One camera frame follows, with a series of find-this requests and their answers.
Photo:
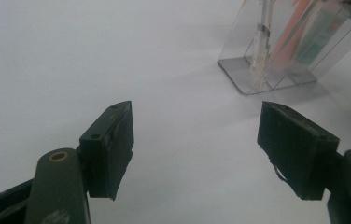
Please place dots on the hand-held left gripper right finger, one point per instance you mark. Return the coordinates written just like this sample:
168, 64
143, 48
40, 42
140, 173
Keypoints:
298, 149

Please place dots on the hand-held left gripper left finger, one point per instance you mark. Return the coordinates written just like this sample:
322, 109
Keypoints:
111, 155

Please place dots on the clear plastic pen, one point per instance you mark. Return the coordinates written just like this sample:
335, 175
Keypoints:
259, 59

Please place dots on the clear acrylic pen organizer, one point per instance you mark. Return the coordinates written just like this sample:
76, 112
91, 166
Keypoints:
235, 67

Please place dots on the orange highlighter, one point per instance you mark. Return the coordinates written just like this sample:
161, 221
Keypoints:
288, 34

